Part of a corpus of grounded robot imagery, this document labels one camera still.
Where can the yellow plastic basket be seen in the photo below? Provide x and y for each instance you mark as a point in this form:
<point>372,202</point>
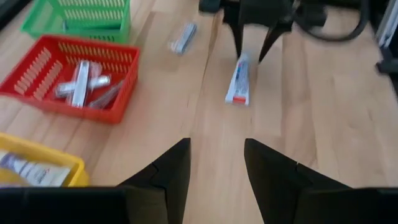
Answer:
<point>74,169</point>

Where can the silver item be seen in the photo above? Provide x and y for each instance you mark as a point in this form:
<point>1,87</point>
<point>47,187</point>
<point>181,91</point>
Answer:
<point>101,81</point>

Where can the small bluish wrapped item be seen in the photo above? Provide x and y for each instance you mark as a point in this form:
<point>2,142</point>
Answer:
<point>184,39</point>

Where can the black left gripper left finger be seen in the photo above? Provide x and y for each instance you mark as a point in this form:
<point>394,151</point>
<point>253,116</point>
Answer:
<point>174,180</point>

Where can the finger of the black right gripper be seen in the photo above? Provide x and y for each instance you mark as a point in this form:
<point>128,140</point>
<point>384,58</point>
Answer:
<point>237,34</point>
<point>269,42</point>

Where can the green plastic basket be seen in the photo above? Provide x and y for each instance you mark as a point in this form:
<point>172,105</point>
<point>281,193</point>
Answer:
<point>93,18</point>

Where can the grey item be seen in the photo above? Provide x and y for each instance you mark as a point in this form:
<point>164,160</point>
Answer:
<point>105,98</point>

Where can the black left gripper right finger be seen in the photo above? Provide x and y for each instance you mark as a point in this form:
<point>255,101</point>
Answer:
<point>273,180</point>

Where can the red plastic basket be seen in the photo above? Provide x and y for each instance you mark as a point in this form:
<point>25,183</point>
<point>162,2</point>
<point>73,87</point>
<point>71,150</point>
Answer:
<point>124,81</point>

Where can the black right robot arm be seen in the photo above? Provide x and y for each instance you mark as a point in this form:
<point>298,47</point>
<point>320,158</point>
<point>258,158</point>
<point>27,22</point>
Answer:
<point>311,14</point>

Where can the white toothpaste tube purple print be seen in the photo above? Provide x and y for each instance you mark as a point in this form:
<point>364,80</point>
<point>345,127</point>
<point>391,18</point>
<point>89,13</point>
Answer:
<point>37,172</point>

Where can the small white item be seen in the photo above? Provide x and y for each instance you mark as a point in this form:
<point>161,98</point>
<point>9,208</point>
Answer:
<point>81,87</point>

